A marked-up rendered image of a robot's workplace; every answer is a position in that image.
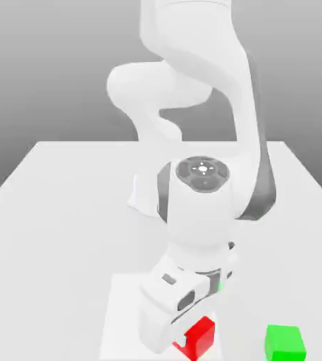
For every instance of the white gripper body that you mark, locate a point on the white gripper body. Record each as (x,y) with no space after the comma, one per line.
(155,330)

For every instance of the small red cube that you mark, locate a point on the small red cube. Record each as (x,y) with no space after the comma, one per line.
(201,335)

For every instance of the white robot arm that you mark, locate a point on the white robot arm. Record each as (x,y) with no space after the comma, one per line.
(205,214)

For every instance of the small green cube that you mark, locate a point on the small green cube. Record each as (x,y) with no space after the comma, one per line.
(284,342)

